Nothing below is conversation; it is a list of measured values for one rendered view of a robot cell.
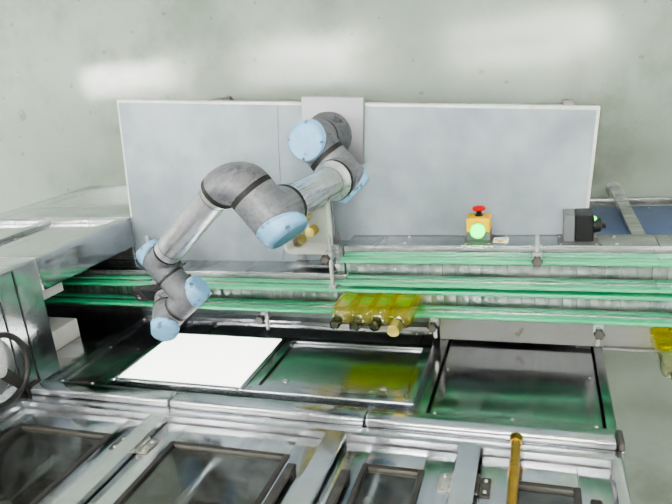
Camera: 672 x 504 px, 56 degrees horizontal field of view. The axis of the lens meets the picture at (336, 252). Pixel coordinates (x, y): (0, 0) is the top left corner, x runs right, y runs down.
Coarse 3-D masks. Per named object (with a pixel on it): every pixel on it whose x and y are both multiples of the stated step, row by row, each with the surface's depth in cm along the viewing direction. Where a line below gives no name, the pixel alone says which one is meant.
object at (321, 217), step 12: (324, 204) 206; (312, 216) 209; (324, 216) 208; (324, 228) 209; (312, 240) 212; (324, 240) 210; (288, 252) 208; (300, 252) 206; (312, 252) 205; (324, 252) 204
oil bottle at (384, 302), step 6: (384, 294) 188; (390, 294) 187; (396, 294) 187; (378, 300) 183; (384, 300) 183; (390, 300) 182; (372, 306) 179; (378, 306) 179; (384, 306) 178; (390, 306) 179; (372, 312) 178; (378, 312) 177; (384, 312) 176; (372, 318) 178; (384, 318) 177; (384, 324) 177
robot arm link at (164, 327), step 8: (160, 304) 172; (152, 312) 173; (160, 312) 169; (152, 320) 169; (160, 320) 167; (168, 320) 168; (176, 320) 169; (184, 320) 173; (152, 328) 167; (160, 328) 167; (168, 328) 167; (176, 328) 168; (160, 336) 169; (168, 336) 169; (176, 336) 170
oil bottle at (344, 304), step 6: (342, 294) 191; (348, 294) 190; (354, 294) 190; (360, 294) 191; (342, 300) 186; (348, 300) 186; (354, 300) 186; (336, 306) 182; (342, 306) 182; (348, 306) 181; (336, 312) 181; (342, 312) 180; (348, 312) 180; (348, 318) 181; (342, 324) 182
